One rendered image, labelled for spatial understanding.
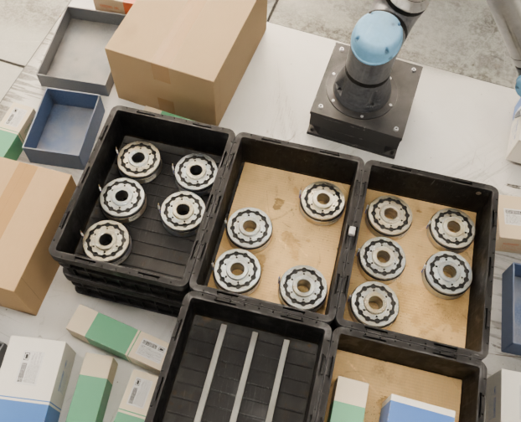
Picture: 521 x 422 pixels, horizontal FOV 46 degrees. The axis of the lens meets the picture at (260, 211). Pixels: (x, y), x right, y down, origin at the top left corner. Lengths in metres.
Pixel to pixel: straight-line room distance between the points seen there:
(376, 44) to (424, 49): 1.48
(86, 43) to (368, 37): 0.87
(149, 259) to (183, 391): 0.30
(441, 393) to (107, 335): 0.72
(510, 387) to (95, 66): 1.37
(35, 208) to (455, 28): 2.20
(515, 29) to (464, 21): 1.80
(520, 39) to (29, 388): 1.22
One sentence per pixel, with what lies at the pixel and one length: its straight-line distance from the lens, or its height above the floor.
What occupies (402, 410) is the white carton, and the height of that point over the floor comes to 0.92.
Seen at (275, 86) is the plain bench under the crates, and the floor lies 0.70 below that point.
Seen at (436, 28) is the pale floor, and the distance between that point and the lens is 3.08.
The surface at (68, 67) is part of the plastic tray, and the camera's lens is 1.90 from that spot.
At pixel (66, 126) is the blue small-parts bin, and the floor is 0.70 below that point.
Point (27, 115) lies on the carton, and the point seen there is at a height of 0.76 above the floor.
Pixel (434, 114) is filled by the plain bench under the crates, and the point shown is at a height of 0.70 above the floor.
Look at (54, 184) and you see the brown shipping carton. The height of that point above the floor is 0.86.
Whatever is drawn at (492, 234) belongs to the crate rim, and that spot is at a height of 0.93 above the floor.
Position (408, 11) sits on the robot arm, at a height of 1.04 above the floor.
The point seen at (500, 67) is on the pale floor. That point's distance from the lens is 3.02.
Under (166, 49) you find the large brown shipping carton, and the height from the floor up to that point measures 0.90.
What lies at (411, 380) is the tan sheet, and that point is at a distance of 1.33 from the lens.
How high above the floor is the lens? 2.08
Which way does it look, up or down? 62 degrees down
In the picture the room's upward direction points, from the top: 3 degrees clockwise
